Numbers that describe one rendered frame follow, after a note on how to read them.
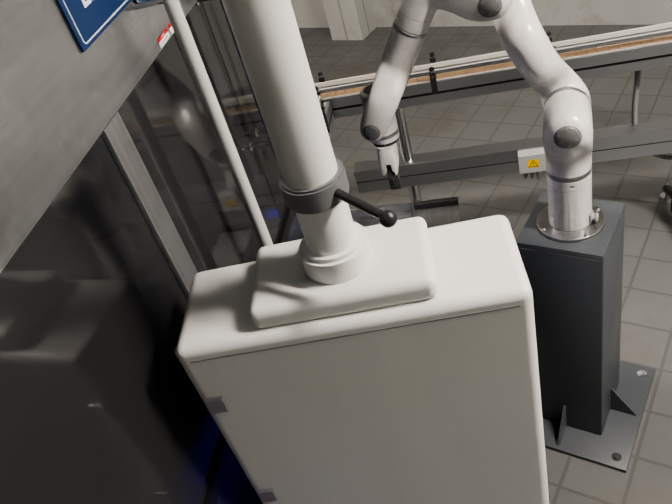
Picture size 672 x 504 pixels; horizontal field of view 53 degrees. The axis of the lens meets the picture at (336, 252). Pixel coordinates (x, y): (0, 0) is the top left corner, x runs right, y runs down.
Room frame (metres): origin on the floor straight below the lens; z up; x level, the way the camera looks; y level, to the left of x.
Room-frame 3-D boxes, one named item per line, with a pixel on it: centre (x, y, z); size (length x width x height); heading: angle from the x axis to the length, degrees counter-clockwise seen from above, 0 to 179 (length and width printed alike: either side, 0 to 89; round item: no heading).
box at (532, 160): (2.34, -0.92, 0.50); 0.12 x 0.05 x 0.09; 72
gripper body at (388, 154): (1.70, -0.23, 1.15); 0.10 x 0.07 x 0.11; 162
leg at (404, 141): (2.56, -0.43, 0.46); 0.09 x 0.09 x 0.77; 72
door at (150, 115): (1.20, 0.18, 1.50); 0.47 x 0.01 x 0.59; 162
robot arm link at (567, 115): (1.46, -0.67, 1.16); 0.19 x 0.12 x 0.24; 155
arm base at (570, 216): (1.49, -0.68, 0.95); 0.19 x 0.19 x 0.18
